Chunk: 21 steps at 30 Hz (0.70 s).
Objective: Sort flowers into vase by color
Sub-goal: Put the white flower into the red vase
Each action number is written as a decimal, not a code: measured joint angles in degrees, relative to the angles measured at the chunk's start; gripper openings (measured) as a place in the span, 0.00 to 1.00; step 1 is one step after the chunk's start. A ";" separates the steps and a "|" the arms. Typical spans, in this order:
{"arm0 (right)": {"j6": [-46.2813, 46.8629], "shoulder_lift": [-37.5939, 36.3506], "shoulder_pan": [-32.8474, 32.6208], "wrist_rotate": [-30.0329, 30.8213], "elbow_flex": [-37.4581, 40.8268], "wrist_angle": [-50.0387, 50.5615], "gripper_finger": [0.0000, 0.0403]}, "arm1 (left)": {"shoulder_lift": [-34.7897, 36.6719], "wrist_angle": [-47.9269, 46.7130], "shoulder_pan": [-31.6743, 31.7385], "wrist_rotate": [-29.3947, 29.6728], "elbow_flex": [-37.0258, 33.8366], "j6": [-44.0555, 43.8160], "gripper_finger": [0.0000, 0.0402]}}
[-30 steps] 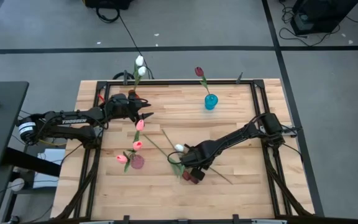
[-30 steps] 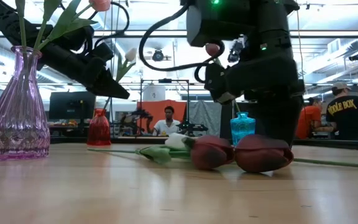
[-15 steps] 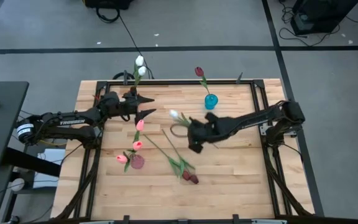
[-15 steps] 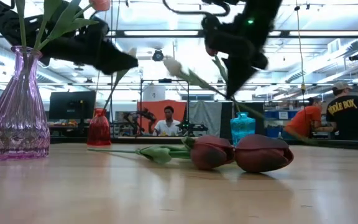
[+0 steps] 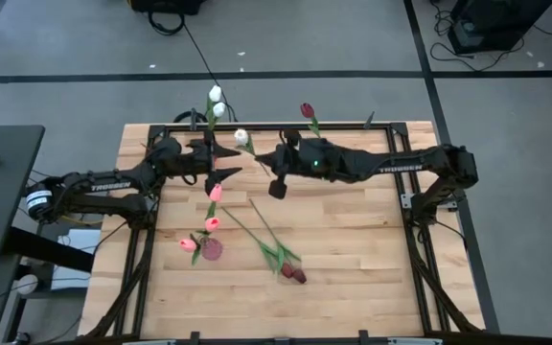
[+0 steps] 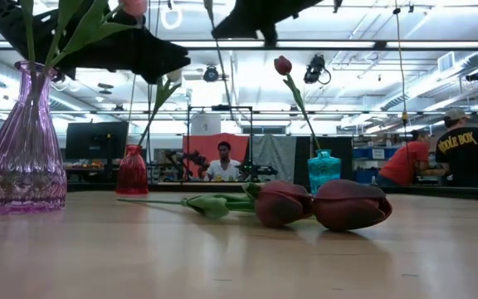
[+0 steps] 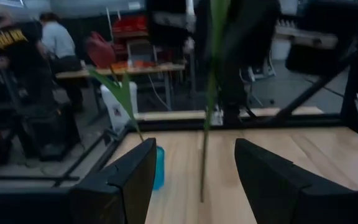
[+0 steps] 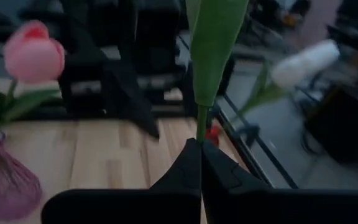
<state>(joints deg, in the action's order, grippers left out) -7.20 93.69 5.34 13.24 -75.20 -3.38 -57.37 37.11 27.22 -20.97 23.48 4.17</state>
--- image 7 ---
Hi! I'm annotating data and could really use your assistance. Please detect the blue glass vase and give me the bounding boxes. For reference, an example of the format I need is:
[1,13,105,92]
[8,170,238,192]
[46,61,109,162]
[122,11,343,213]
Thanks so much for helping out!
[155,146,167,191]

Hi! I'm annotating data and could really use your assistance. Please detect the dark red artificial tulip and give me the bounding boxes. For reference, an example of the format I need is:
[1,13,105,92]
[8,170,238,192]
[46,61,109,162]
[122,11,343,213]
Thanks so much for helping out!
[85,30,145,142]
[199,0,230,203]

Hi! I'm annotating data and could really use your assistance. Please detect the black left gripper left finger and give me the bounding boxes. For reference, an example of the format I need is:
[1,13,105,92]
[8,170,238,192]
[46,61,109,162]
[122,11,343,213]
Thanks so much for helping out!
[70,138,158,224]

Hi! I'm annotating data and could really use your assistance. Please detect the red storage bins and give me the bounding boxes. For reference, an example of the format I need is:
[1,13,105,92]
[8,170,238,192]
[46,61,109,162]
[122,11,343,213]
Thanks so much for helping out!
[112,14,149,35]

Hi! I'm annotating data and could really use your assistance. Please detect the person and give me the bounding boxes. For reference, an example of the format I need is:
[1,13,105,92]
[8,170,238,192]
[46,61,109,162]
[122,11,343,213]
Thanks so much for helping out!
[0,12,54,106]
[38,11,85,111]

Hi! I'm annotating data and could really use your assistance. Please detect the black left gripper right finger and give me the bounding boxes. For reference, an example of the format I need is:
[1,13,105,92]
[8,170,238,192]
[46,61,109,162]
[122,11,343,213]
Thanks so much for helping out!
[234,138,323,224]

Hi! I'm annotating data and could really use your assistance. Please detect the wooden workbench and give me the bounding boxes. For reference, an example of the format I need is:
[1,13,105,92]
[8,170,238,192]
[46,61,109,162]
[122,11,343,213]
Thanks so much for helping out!
[55,63,186,111]

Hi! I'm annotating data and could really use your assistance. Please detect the black aluminium table frame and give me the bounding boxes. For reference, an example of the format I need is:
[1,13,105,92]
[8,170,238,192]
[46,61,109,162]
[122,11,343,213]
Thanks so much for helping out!
[0,30,358,187]

